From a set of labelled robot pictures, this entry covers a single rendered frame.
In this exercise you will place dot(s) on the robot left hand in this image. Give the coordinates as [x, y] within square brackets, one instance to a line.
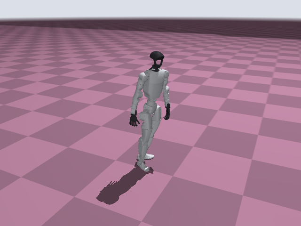
[167, 112]

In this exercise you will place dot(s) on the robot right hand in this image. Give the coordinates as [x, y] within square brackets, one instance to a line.
[133, 119]

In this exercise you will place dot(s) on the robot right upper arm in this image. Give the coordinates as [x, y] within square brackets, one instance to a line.
[142, 78]

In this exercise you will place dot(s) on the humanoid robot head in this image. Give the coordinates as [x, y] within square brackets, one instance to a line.
[156, 55]

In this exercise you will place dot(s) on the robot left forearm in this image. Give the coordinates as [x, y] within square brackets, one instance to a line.
[166, 98]

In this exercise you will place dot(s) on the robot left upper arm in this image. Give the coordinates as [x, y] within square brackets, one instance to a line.
[165, 87]

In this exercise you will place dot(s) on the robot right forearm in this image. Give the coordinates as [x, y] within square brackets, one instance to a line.
[134, 103]

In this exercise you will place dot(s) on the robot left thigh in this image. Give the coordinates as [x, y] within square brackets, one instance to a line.
[156, 118]

